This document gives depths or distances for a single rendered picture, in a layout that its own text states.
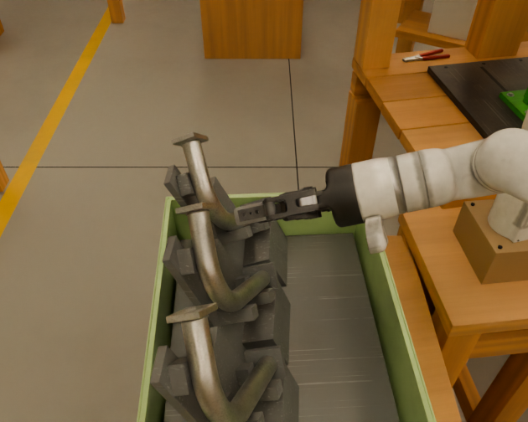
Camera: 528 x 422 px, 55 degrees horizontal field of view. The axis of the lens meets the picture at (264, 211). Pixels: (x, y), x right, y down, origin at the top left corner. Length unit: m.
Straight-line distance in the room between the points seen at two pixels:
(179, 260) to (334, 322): 0.39
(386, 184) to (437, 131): 0.84
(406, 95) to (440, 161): 0.97
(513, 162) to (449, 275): 0.54
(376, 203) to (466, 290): 0.52
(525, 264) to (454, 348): 0.22
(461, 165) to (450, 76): 1.02
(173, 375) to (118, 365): 1.37
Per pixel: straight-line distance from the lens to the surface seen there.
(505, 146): 0.59
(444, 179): 0.60
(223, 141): 2.81
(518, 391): 1.39
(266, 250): 0.97
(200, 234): 0.68
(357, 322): 0.98
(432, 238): 1.16
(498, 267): 1.08
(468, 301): 1.07
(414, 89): 1.60
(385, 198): 0.59
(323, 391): 0.91
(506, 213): 1.05
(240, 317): 0.78
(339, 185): 0.60
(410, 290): 1.13
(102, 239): 2.36
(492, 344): 1.18
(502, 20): 1.80
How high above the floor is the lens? 1.65
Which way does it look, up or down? 44 degrees down
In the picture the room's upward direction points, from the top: straight up
